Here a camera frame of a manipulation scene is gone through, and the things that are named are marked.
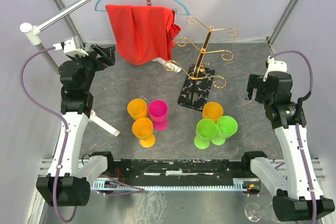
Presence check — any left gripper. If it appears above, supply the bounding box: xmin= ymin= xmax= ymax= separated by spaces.
xmin=69 ymin=44 xmax=116 ymax=91

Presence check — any orange wine glass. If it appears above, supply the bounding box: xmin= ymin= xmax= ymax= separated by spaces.
xmin=202 ymin=102 xmax=224 ymax=123
xmin=132 ymin=118 xmax=155 ymax=148
xmin=127 ymin=98 xmax=148 ymax=120

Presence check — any pink wine glass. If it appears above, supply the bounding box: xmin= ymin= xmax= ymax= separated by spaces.
xmin=148 ymin=100 xmax=168 ymax=131

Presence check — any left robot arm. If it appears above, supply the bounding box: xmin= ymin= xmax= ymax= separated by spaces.
xmin=36 ymin=44 xmax=116 ymax=207

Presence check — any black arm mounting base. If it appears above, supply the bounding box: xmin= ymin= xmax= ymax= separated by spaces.
xmin=104 ymin=151 xmax=267 ymax=187

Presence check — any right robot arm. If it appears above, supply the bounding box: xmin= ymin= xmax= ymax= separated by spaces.
xmin=240 ymin=71 xmax=335 ymax=222

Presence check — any green wine glass right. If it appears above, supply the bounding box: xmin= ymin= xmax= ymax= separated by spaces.
xmin=211 ymin=115 xmax=238 ymax=145

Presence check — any green wine glass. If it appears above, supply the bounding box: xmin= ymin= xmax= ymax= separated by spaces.
xmin=211 ymin=115 xmax=238 ymax=145
xmin=194 ymin=119 xmax=217 ymax=150

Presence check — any gold wine glass rack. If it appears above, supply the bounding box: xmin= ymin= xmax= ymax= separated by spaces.
xmin=163 ymin=16 xmax=239 ymax=111

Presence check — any green wine glass left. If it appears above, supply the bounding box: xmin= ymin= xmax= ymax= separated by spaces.
xmin=194 ymin=119 xmax=217 ymax=150

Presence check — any clear wine glass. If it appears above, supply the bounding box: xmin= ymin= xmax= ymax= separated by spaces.
xmin=245 ymin=202 xmax=280 ymax=222

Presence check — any red cloth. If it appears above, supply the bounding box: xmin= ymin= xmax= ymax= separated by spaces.
xmin=106 ymin=5 xmax=181 ymax=65

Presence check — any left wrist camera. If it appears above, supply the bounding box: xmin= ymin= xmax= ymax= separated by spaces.
xmin=53 ymin=36 xmax=89 ymax=57

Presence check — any silver clothes rail stand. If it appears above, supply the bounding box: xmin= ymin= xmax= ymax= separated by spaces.
xmin=19 ymin=0 xmax=182 ymax=137

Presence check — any white cable tray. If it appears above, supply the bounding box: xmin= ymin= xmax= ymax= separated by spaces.
xmin=91 ymin=178 xmax=261 ymax=193

